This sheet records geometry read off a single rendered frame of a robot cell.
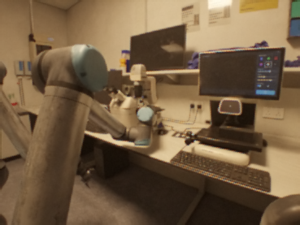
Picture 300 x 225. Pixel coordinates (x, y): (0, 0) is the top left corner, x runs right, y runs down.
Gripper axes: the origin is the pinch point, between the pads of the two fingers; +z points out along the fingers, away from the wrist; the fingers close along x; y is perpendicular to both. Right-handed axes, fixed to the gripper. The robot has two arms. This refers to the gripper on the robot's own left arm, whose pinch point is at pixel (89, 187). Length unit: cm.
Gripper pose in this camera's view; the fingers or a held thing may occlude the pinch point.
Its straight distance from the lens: 121.2
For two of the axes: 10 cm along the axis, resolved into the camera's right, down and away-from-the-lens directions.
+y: 6.5, -5.1, 5.6
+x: -6.7, -0.2, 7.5
